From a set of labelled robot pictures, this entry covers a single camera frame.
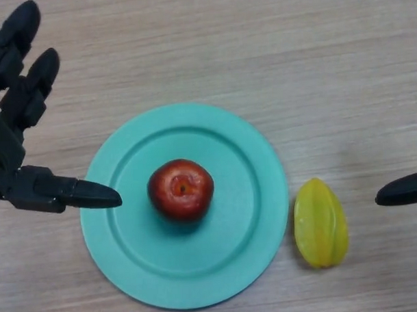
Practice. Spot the yellow starfruit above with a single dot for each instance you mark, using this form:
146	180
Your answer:
320	227

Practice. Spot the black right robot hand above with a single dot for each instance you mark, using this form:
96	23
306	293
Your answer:
405	192

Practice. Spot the green round plate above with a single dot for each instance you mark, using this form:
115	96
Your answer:
239	247

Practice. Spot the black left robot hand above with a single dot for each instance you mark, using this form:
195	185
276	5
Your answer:
6	142

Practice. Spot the red apple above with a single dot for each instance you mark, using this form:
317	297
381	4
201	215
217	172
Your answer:
180	191

